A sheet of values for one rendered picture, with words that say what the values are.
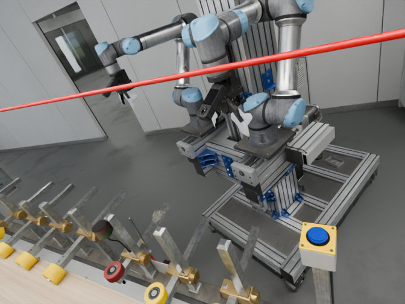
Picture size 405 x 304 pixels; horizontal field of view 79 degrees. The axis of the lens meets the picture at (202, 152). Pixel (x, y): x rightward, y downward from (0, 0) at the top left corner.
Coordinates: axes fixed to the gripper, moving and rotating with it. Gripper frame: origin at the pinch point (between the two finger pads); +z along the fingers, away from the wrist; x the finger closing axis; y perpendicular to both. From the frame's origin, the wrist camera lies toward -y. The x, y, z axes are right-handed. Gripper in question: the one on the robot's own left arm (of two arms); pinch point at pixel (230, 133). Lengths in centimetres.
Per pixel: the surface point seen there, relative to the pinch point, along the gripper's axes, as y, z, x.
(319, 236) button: -14.5, 8.5, -37.5
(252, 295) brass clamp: -24, 49, -16
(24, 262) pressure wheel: -85, 36, 70
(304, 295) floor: 16, 132, -4
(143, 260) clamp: -44, 45, 28
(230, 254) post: -24.8, 23.7, -15.0
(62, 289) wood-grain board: -76, 42, 44
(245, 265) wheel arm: -17, 50, -6
